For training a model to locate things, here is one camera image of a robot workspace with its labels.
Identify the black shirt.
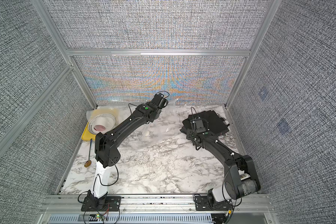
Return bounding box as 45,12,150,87
180,110,230,137

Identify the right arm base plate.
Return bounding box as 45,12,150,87
193,194,232,211

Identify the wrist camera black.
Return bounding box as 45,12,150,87
193,119,206,134
151,93,168,109

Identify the yellow plastic tray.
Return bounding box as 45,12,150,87
81,107,119,141

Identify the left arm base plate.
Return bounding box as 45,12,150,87
81,196,122,212

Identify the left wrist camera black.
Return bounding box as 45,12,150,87
151,93,168,109

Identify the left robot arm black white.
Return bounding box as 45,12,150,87
91,102,167,198

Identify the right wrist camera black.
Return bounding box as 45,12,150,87
193,119,206,134

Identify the clear plastic vacuum bag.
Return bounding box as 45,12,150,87
98,98,183,156

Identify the white patterned bowl red inside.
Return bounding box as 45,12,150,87
88,113,116,134

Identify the aluminium frame of enclosure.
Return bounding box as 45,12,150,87
0,0,336,197

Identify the front aluminium rail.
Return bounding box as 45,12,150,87
39,194,276,214

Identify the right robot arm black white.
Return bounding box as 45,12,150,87
186,129,261,208

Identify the white slotted cable duct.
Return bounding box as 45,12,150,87
48,213,213,224

